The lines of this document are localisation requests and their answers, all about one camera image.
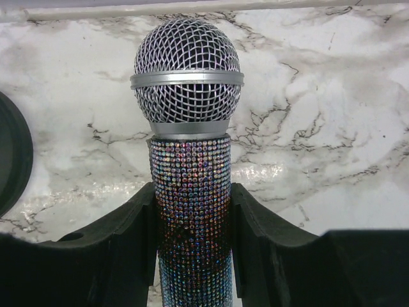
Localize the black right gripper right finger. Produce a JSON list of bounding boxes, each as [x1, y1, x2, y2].
[[230, 184, 408, 306]]

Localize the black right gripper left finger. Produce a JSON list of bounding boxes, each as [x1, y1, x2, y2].
[[1, 183, 157, 306]]

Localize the black round-base stand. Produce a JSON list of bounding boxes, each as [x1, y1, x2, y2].
[[1, 93, 33, 216]]

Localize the rhinestone microphone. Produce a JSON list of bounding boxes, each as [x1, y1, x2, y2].
[[130, 18, 243, 306]]

